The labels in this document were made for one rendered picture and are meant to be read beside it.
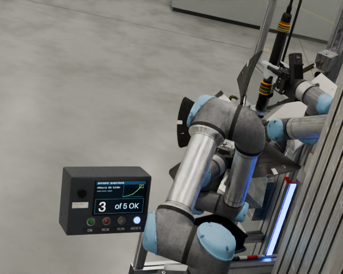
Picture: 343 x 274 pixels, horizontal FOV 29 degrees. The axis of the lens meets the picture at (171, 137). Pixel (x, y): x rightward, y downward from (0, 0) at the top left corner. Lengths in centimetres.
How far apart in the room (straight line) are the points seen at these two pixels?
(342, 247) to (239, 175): 75
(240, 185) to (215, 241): 41
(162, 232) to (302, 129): 62
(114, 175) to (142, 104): 349
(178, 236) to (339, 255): 53
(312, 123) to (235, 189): 34
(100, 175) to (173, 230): 32
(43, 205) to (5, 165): 48
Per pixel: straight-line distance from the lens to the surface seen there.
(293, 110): 298
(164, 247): 189
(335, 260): 154
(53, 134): 485
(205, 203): 235
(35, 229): 389
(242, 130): 205
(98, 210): 208
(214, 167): 234
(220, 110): 206
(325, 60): 311
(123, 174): 208
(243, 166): 217
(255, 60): 289
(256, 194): 272
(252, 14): 817
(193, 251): 188
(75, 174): 204
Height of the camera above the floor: 232
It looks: 27 degrees down
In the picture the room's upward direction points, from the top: 13 degrees clockwise
